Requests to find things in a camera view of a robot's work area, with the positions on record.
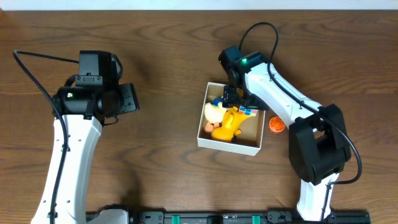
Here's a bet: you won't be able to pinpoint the orange yellow rubber toy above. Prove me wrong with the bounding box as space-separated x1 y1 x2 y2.
211 106 252 142

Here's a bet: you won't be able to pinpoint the orange round spinner toy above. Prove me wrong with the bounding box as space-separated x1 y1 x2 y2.
269 116 286 133

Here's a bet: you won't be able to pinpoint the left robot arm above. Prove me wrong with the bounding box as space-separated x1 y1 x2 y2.
32 81 139 223

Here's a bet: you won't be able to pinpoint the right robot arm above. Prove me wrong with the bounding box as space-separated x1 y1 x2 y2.
218 46 351 221

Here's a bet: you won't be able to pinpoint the white cardboard box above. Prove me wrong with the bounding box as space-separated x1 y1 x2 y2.
197 82 266 156

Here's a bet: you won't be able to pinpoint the colourful puzzle cube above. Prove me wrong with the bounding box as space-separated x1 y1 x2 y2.
238 106 259 117

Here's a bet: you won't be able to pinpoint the plush duck toy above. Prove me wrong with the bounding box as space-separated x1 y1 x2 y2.
204 98 228 133

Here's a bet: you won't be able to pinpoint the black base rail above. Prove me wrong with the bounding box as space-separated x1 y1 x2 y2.
85 203 371 224

